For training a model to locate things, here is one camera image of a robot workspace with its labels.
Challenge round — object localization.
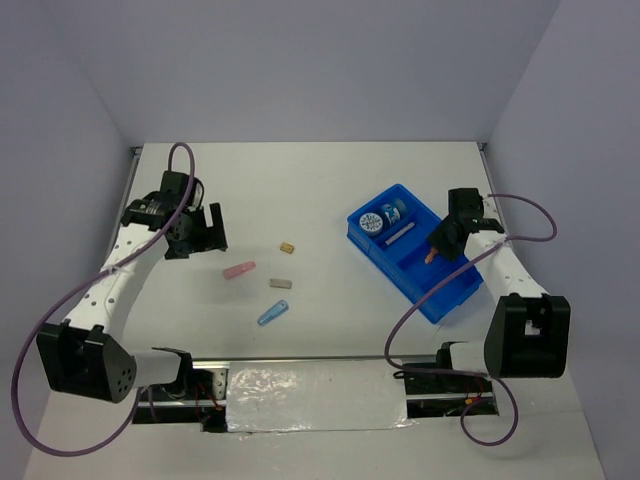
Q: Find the orange translucent clip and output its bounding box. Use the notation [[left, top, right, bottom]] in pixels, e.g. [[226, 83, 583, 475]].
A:
[[424, 247, 438, 264]]

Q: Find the pink translucent clip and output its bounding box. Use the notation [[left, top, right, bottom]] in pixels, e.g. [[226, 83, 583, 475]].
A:
[[223, 261, 256, 280]]

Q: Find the blue white marker pen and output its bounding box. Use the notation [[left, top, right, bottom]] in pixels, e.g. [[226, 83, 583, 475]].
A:
[[385, 222, 415, 246]]

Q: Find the blue patterned jar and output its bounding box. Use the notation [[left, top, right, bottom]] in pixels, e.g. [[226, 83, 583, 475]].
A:
[[379, 198, 408, 228], [358, 212, 384, 237]]

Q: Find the tan small eraser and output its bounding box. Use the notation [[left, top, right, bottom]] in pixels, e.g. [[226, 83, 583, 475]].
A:
[[280, 242, 295, 254]]

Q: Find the grey rectangular eraser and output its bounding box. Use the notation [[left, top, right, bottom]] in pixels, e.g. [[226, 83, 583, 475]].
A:
[[269, 278, 292, 289]]

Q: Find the blue translucent clip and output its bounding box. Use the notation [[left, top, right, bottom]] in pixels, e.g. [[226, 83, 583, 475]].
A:
[[257, 300, 289, 326]]

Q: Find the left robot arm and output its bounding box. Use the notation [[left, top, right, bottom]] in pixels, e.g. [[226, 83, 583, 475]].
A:
[[36, 171, 227, 403]]

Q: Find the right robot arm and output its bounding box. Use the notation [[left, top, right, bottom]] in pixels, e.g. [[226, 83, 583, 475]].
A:
[[425, 188, 571, 378]]

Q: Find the blue compartment tray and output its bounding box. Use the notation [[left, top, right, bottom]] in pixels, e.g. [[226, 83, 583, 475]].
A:
[[347, 184, 469, 304]]

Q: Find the silver foil sheet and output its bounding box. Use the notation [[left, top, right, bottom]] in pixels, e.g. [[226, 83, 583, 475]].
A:
[[226, 360, 413, 433]]

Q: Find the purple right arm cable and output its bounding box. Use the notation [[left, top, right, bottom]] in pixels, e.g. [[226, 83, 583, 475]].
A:
[[384, 193, 559, 447]]

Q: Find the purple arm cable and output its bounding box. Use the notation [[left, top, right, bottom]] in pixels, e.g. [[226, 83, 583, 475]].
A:
[[10, 142, 197, 457], [384, 193, 559, 447]]

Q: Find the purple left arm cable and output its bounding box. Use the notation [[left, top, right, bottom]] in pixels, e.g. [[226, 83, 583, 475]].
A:
[[10, 142, 197, 457]]

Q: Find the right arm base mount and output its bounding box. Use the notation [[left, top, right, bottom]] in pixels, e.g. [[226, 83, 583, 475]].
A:
[[393, 370, 498, 419]]

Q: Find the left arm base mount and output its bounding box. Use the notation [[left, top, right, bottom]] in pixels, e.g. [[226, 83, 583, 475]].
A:
[[133, 360, 230, 433]]

